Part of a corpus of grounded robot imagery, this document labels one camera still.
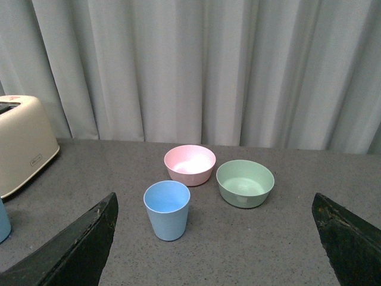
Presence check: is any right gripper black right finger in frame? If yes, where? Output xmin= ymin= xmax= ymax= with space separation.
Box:
xmin=312 ymin=193 xmax=380 ymax=285

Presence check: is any green plastic bowl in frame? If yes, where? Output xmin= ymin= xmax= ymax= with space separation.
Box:
xmin=216 ymin=160 xmax=275 ymax=209

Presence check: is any pink plastic bowl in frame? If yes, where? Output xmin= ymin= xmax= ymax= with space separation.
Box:
xmin=164 ymin=145 xmax=216 ymax=186

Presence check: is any grey white curtain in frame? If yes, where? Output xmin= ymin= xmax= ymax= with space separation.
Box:
xmin=1 ymin=1 xmax=380 ymax=154

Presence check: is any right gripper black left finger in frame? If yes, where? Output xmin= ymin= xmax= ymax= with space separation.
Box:
xmin=1 ymin=192 xmax=118 ymax=285

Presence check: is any light blue plastic cup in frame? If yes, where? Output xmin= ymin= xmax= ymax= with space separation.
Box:
xmin=143 ymin=181 xmax=191 ymax=241

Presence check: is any cream white toaster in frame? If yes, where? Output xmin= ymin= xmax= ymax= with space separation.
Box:
xmin=1 ymin=95 xmax=60 ymax=198

